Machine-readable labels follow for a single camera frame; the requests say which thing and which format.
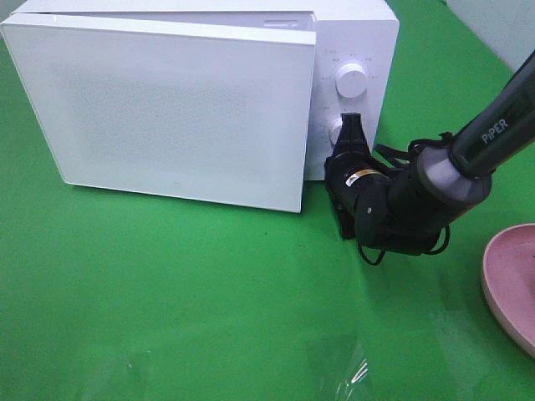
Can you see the upper white round knob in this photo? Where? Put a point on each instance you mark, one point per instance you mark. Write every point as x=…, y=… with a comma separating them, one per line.
x=351, y=79

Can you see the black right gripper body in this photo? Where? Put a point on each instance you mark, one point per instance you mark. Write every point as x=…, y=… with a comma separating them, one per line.
x=354, y=179

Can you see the white microwave door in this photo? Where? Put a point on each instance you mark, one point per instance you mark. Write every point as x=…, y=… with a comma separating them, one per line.
x=204, y=112

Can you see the lower white round knob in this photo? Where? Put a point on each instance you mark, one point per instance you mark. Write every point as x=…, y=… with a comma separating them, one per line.
x=334, y=129

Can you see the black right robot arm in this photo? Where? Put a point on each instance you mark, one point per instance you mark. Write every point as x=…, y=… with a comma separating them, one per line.
x=405, y=201

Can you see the white microwave oven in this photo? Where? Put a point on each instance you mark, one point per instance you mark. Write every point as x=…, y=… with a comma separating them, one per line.
x=362, y=31

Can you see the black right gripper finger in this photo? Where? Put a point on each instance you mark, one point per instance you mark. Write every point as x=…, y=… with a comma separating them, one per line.
x=356, y=131
x=344, y=134

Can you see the white round knob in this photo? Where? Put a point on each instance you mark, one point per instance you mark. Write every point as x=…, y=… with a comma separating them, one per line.
x=334, y=129
x=351, y=79

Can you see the pink round plate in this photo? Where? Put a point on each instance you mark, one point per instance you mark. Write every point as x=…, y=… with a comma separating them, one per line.
x=507, y=281

